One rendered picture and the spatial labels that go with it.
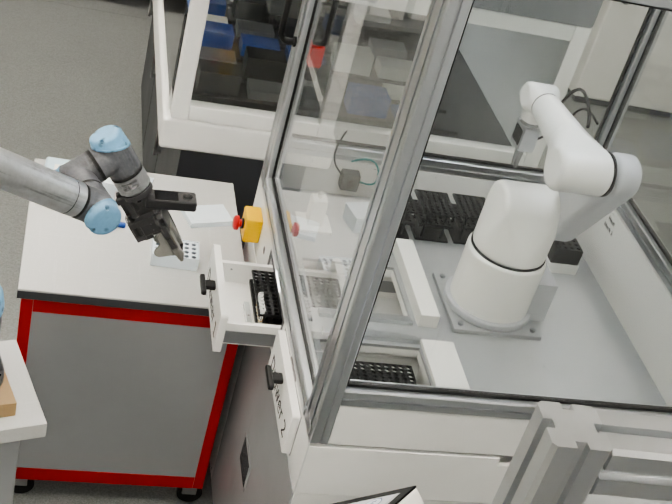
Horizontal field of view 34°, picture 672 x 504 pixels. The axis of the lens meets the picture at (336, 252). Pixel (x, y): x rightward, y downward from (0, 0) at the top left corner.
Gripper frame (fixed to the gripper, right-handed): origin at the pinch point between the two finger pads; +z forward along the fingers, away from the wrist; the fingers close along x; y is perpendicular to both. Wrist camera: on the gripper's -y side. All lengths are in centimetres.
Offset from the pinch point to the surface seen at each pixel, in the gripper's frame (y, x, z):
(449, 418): -45, 55, 25
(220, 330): -2.1, 14.5, 14.7
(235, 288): -4.7, -8.9, 22.3
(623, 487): -60, 168, -82
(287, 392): -14.2, 37.6, 18.9
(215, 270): -3.6, -4.1, 11.6
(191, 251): 5.4, -28.8, 20.4
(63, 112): 77, -240, 67
